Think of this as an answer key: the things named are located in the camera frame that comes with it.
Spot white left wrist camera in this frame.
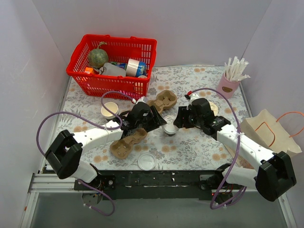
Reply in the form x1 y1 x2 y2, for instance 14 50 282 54
132 96 148 104

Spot red plastic shopping basket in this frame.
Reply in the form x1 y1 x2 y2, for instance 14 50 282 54
66 34 157 99

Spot orange small carton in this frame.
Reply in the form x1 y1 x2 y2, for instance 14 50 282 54
84 67 94 74

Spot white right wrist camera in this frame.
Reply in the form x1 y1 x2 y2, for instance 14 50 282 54
185 91 200 105

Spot empty dark paper cup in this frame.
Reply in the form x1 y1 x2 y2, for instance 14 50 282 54
101 102 119 121

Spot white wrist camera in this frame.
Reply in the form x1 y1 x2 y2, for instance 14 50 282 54
132 96 148 104
185 91 200 105

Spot brown pulp cup carrier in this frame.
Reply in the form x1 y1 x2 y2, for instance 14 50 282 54
147 90 178 114
110 128 147 159

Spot pink straw holder cup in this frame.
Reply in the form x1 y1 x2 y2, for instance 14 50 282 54
216 73 240 99

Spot floral patterned table mat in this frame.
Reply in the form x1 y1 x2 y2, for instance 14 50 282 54
46 66 254 171

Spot grey pouch package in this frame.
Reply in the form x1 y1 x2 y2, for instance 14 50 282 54
99 62 126 77

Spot kraft paper bag orange handles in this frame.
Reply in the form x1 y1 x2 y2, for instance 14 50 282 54
228 109 304 169

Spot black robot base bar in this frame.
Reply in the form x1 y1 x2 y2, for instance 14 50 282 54
73 170 240 205

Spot white plastic coffee lid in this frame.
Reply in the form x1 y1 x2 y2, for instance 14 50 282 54
138 153 156 171

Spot blue white can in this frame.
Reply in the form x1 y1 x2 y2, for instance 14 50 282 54
126 58 147 77

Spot green round melon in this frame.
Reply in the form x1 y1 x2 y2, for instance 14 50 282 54
88 42 109 68

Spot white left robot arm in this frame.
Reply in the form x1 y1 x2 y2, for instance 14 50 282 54
45 102 167 190

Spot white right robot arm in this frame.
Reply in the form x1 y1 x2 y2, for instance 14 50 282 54
173 94 296 201

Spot white wrapped straws bundle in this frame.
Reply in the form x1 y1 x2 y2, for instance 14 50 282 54
224 56 250 82

